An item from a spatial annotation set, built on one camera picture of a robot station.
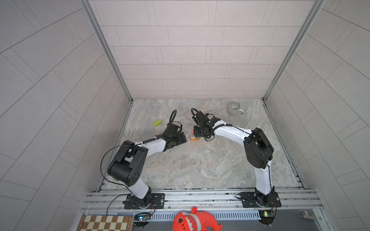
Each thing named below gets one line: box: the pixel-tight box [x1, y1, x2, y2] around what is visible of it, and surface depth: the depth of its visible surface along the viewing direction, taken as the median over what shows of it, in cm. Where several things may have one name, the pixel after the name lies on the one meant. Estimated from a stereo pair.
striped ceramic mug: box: [226, 101, 245, 116], surface depth 106 cm
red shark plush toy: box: [172, 206, 224, 231], surface depth 62 cm
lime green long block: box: [153, 119, 163, 127], surface depth 102 cm
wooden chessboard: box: [76, 214, 133, 231], surface depth 64 cm
